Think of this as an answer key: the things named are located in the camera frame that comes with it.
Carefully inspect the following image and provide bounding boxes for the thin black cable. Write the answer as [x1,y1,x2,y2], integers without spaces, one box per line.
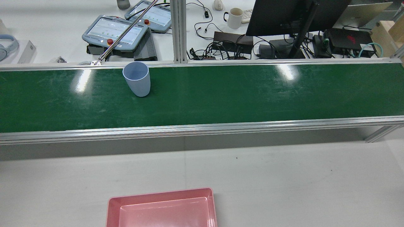
[186,2,223,41]

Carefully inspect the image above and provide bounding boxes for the pink plastic box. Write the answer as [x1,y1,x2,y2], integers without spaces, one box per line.
[106,188,217,227]

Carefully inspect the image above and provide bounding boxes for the black cable bundle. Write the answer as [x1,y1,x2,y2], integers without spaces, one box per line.
[188,39,253,60]

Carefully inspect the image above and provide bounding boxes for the aluminium conveyor leg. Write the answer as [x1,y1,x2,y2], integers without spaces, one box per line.
[365,125,404,143]

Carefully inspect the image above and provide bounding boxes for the aluminium frame post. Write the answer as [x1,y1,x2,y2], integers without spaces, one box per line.
[170,0,188,64]

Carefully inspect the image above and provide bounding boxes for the light blue headphones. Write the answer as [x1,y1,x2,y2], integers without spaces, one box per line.
[0,34,19,62]

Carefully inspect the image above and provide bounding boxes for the silver laptop edge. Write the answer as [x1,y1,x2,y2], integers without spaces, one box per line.
[333,2,394,29]

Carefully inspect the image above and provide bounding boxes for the small black adapter box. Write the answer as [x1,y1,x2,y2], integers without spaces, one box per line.
[312,34,333,58]

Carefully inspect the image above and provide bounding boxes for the wooden box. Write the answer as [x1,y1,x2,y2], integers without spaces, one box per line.
[370,14,404,58]

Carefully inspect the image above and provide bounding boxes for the black monitor base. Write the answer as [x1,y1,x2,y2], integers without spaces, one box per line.
[259,39,306,60]

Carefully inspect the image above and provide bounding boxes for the black device red logo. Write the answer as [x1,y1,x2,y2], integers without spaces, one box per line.
[328,28,377,52]

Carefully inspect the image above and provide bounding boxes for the white mug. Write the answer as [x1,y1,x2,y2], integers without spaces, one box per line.
[223,8,244,29]

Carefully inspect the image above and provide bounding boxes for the white cardboard box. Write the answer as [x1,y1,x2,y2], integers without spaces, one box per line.
[17,40,37,64]

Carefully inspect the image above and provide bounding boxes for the black Huawei monitor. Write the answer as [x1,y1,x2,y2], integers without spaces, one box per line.
[246,0,352,37]

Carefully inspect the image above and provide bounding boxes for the light blue plastic cup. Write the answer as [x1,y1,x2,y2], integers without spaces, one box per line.
[122,61,151,97]

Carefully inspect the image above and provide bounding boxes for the robot teach pendant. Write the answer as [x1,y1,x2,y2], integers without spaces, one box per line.
[82,15,149,52]
[124,0,172,33]

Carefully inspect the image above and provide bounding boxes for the green conveyor belt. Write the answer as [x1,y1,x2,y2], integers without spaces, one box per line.
[0,63,404,133]

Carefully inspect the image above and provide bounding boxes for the teal cable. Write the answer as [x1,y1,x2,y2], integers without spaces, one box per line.
[358,43,383,58]

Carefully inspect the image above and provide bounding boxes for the aluminium conveyor rail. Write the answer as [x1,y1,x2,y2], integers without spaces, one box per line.
[0,58,404,72]
[0,116,404,145]

